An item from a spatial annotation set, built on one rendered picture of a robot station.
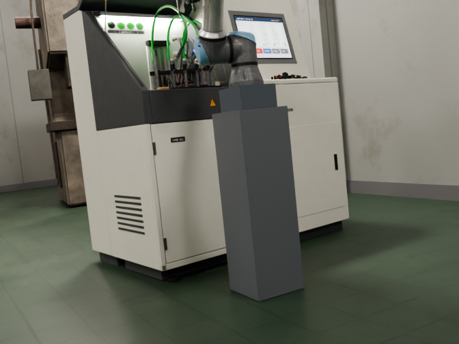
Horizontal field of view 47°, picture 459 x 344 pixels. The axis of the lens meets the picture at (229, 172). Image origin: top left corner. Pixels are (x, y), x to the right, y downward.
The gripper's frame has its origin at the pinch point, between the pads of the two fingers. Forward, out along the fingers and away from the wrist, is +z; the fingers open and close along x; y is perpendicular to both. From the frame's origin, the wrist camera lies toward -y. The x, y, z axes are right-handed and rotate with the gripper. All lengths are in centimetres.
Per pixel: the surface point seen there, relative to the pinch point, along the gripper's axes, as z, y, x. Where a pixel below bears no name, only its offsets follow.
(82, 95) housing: 58, -30, -51
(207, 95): 32.1, 29.1, -3.0
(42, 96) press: 256, -283, -29
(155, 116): 28, 35, -36
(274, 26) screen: 44, -23, 78
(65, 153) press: 299, -228, -28
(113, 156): 65, 16, -53
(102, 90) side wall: 41, -10, -46
